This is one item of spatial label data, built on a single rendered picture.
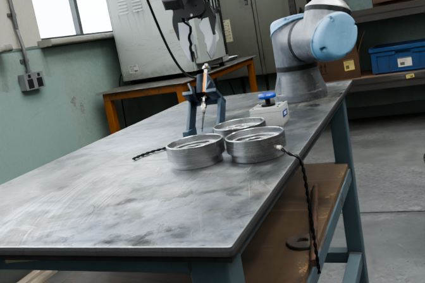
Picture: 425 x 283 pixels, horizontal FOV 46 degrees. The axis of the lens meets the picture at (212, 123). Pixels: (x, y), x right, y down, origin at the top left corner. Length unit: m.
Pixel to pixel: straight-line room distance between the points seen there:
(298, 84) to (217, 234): 0.86
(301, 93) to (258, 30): 3.45
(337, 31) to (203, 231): 0.79
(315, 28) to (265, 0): 3.52
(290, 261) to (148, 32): 2.44
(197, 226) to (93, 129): 2.71
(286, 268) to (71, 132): 2.26
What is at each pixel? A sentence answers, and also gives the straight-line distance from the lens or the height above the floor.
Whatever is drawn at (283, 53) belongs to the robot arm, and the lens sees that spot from 1.40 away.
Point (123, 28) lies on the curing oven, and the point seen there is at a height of 1.15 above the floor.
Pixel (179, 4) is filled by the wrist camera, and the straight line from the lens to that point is 1.07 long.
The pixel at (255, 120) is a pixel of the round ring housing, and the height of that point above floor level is 0.83.
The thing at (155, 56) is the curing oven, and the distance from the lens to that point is 3.30.
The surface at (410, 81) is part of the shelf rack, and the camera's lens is 4.31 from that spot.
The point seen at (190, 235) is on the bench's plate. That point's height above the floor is 0.80.
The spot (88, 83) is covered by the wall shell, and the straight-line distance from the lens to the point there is 3.32.
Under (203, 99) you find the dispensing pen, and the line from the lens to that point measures 1.13.
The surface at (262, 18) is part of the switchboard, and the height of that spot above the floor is 1.08.
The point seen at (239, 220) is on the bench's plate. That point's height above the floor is 0.80.
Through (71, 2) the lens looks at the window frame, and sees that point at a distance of 3.45.
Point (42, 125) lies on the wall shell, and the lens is 2.95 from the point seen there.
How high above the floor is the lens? 1.02
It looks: 10 degrees down
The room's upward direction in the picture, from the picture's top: 10 degrees counter-clockwise
